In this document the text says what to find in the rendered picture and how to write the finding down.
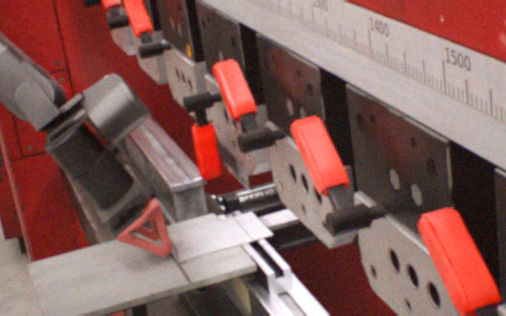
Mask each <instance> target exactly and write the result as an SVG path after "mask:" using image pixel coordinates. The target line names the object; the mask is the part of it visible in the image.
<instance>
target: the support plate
mask: <svg viewBox="0 0 506 316"><path fill-rule="evenodd" d="M218 221H219V220H218V218H217V217H216V215H214V214H210V215H204V216H201V217H198V218H195V219H191V220H189V221H182V222H179V223H175V224H172V225H169V226H166V227H167V230H168V235H170V234H174V233H177V232H180V231H183V230H186V229H189V228H196V227H199V226H202V225H205V224H209V223H211V222H218ZM183 262H185V263H182V264H181V266H182V269H184V271H185V272H186V274H187V275H188V276H189V279H190V280H191V282H190V283H189V282H188V281H187V279H186V278H185V276H184V275H183V274H182V271H181V269H179V267H178V266H177V264H176V263H175V261H174V259H173V258H172V256H171V255H170V254H168V255H167V256H165V257H164V256H162V255H157V254H155V253H153V252H151V251H148V250H146V249H144V248H139V247H136V246H133V245H130V244H128V243H125V242H122V241H118V240H114V241H108V242H105V243H102V244H99V245H95V246H93V247H89V248H83V249H80V250H76V251H74V252H70V253H67V254H61V255H57V256H55V257H51V258H48V259H45V260H38V261H36V262H32V263H29V264H27V266H28V268H29V274H30V277H31V280H32V283H33V286H34V288H35V292H36V297H37V300H38V303H39V306H40V308H41V311H42V314H43V316H102V315H104V314H110V313H114V312H116V311H120V310H122V309H125V308H131V307H135V306H137V305H140V304H143V303H146V302H152V301H155V300H158V299H161V298H164V297H167V296H170V295H176V294H179V293H182V292H185V291H188V290H191V289H197V288H200V287H203V286H206V285H209V284H212V283H215V282H221V281H223V280H227V279H230V278H233V277H236V276H242V275H244V274H248V273H250V272H254V271H257V265H256V263H255V262H254V261H253V260H252V259H251V258H250V256H249V255H248V254H247V253H246V252H245V250H244V249H243V248H242V247H241V245H239V246H236V247H233V248H230V249H223V250H220V251H217V252H214V253H211V254H208V255H202V256H199V257H196V258H193V259H189V260H187V261H183Z"/></svg>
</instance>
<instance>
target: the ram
mask: <svg viewBox="0 0 506 316"><path fill-rule="evenodd" d="M202 1H203V2H205V3H207V4H208V5H211V6H213V7H215V8H216V9H217V10H219V11H222V12H223V13H225V14H227V15H229V16H230V17H231V18H235V19H237V21H239V22H241V23H243V24H244V25H247V26H249V27H251V28H252V29H253V30H255V31H258V32H259V33H261V34H263V35H264V36H266V37H267V38H271V39H272V40H274V41H275V42H277V43H278V44H280V45H283V46H285V47H286V48H288V49H290V50H291V51H294V52H296V53H298V55H300V56H302V57H304V58H306V59H308V60H310V61H312V63H314V64H316V65H319V66H320V67H322V68H324V69H326V70H327V71H328V72H332V73H333V74H335V75H336V76H338V77H340V78H341V79H344V80H346V81H347V82H349V83H350V84H352V85H355V86H357V87H358V88H360V89H361V90H363V91H365V92H367V93H369V94H371V95H373V96H374V97H375V98H377V99H380V100H381V101H383V102H385V103H387V105H389V106H393V107H394V108H395V109H397V110H399V111H401V112H402V113H405V114H407V115H408V116H410V117H411V118H413V119H414V120H418V121H419V122H421V123H422V124H424V125H425V126H428V127H430V128H432V129H433V130H435V131H436V132H438V133H441V134H442V135H444V136H446V137H448V139H450V140H454V141H455V142H456V143H458V144H460V145H461V146H462V147H466V148H468V149H469V150H470V151H472V152H474V153H477V154H478V155H480V156H481V157H483V158H485V159H486V160H489V161H491V162H493V163H494V164H495V165H497V166H499V167H501V168H503V169H505V170H506V122H505V121H503V120H500V119H498V118H496V117H494V116H493V115H491V114H489V113H485V112H483V111H481V110H480V109H478V108H476V107H474V106H471V105H469V104H467V103H465V102H463V101H461V100H458V99H456V98H454V97H453V96H451V95H449V94H448V93H443V92H441V91H440V90H438V89H436V88H434V87H433V86H429V85H428V84H426V83H423V82H421V81H420V80H418V79H414V78H413V77H411V76H409V75H407V74H406V73H404V72H400V71H398V70H396V69H394V68H393V67H391V66H389V65H386V64H384V63H381V62H380V61H378V60H376V59H373V58H371V57H369V56H367V55H366V54H364V53H362V52H358V51H356V50H354V49H353V48H351V47H349V46H347V45H344V44H342V43H339V42H338V41H336V40H334V39H333V38H329V37H327V36H326V35H324V34H322V33H320V32H318V31H314V30H312V29H311V28H309V27H307V26H305V25H302V24H300V23H298V22H296V21H294V20H292V19H291V18H287V17H285V16H284V15H282V14H280V13H278V12H276V11H272V10H271V9H269V8H267V7H265V6H264V5H260V4H258V3H257V2H254V1H252V0H202ZM339 1H341V2H344V3H346V4H348V5H353V6H355V7H357V8H359V9H361V10H364V11H366V12H371V13H373V14H375V15H377V16H380V17H382V18H384V19H388V20H391V21H393V22H395V23H398V24H400V25H405V26H407V27H409V28H411V29H414V30H415V31H418V32H422V33H425V34H427V35H429V36H432V37H434V38H436V39H440V40H442V41H445V42H447V43H449V44H452V45H454V46H459V47H460V48H463V49H465V50H467V51H470V52H472V53H476V54H479V55H480V56H483V57H486V58H487V59H490V60H494V61H497V62H499V63H501V64H503V65H506V0H339Z"/></svg>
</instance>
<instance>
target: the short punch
mask: <svg viewBox="0 0 506 316"><path fill-rule="evenodd" d="M216 144H217V149H218V155H219V156H220V157H221V158H222V159H223V163H224V166H225V167H226V168H227V169H228V170H229V171H230V173H231V174H233V175H234V176H235V177H236V178H237V180H238V181H240V182H241V183H242V184H243V185H244V187H245V188H247V189H248V190H249V191H250V184H249V179H248V175H250V172H249V171H248V170H247V169H246V168H245V167H244V166H243V165H242V164H241V163H240V162H239V161H238V160H237V159H236V158H235V157H234V156H233V155H232V154H231V153H229V152H228V151H227V150H226V149H225V148H224V147H223V146H222V145H221V144H220V143H219V140H218V138H217V135H216Z"/></svg>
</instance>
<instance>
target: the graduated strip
mask: <svg viewBox="0 0 506 316"><path fill-rule="evenodd" d="M252 1H254V2H257V3H258V4H260V5H264V6H265V7H267V8H269V9H271V10H272V11H276V12H278V13H280V14H282V15H284V16H285V17H287V18H291V19H292V20H294V21H296V22H298V23H300V24H302V25H305V26H307V27H309V28H311V29H312V30H314V31H318V32H320V33H322V34H324V35H326V36H327V37H329V38H333V39H334V40H336V41H338V42H339V43H342V44H344V45H347V46H349V47H351V48H353V49H354V50H356V51H358V52H362V53H364V54H366V55H367V56H369V57H371V58H373V59H376V60H378V61H380V62H381V63H384V64H386V65H389V66H391V67H393V68H394V69H396V70H398V71H400V72H404V73H406V74H407V75H409V76H411V77H413V78H414V79H418V80H420V81H421V82H423V83H426V84H428V85H429V86H433V87H434V88H436V89H438V90H440V91H441V92H443V93H448V94H449V95H451V96H453V97H454V98H456V99H458V100H461V101H463V102H465V103H467V104H469V105H471V106H474V107H476V108H478V109H480V110H481V111H483V112H485V113H489V114H491V115H493V116H494V117H496V118H498V119H500V120H503V121H505V122H506V65H503V64H501V63H499V62H497V61H494V60H490V59H487V58H486V57H483V56H480V55H479V54H476V53H472V52H470V51H467V50H465V49H463V48H460V47H459V46H454V45H452V44H449V43H447V42H445V41H442V40H440V39H436V38H434V37H432V36H429V35H427V34H425V33H422V32H418V31H415V30H414V29H411V28H409V27H407V26H405V25H400V24H398V23H395V22H393V21H391V20H388V19H384V18H382V17H380V16H377V15H375V14H373V13H371V12H366V11H364V10H361V9H359V8H357V7H355V6H353V5H348V4H346V3H344V2H341V1H339V0H252Z"/></svg>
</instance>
